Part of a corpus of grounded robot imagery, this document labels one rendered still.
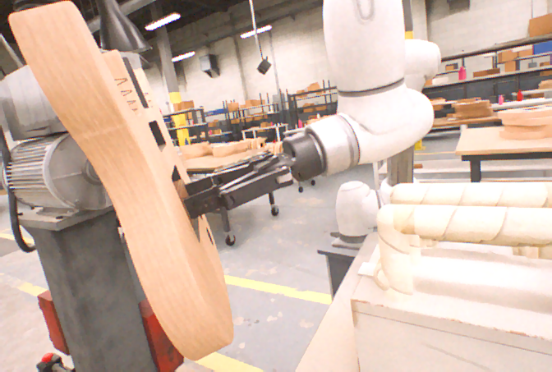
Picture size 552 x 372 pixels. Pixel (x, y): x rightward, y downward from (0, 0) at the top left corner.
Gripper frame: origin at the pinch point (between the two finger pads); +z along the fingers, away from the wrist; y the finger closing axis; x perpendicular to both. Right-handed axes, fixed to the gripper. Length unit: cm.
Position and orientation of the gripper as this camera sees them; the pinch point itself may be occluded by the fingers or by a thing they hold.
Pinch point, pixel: (189, 199)
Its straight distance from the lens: 45.5
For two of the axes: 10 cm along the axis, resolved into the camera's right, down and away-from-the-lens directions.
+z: -9.2, 3.5, -1.9
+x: -2.9, -9.2, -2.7
